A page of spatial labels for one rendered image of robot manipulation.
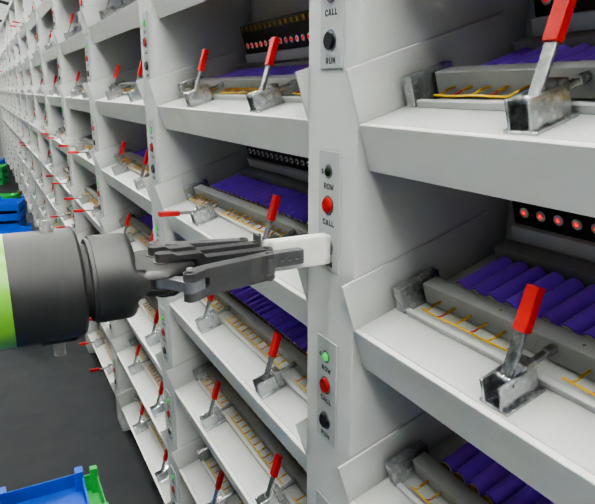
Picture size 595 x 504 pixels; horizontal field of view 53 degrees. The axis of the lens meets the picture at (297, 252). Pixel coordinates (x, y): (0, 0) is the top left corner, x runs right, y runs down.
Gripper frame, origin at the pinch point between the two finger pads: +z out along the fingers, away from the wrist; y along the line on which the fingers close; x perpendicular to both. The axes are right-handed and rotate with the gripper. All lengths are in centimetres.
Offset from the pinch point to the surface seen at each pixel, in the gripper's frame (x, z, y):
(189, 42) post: 24, 11, -65
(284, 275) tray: -6.9, 5.2, -13.4
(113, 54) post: 26, 10, -135
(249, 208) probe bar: -2.8, 10.3, -36.5
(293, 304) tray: -9.4, 4.5, -9.5
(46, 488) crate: -84, -23, -96
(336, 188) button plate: 6.3, 3.6, 1.4
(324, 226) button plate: 2.1, 3.6, -0.8
